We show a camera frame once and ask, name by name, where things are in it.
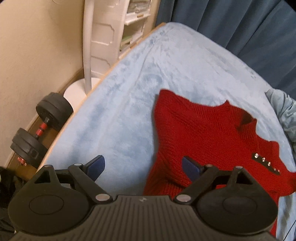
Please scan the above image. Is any red knit sweater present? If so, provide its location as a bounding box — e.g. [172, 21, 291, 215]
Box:
[142, 89, 296, 237]

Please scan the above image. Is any light blue fleece bed cover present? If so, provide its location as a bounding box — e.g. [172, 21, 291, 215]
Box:
[38, 22, 296, 241]

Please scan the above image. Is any white standing fan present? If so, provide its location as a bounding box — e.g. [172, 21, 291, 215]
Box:
[63, 0, 100, 111]

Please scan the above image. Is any grey-blue crumpled blanket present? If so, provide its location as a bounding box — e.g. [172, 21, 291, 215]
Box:
[265, 88, 296, 152]

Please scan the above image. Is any white shelf unit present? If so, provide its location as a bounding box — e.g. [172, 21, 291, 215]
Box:
[91, 0, 152, 78]

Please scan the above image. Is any dark blue curtain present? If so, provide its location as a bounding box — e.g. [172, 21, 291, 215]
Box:
[156, 0, 296, 97]

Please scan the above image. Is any black dumbbell red handle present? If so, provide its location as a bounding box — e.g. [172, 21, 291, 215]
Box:
[11, 92, 73, 169]

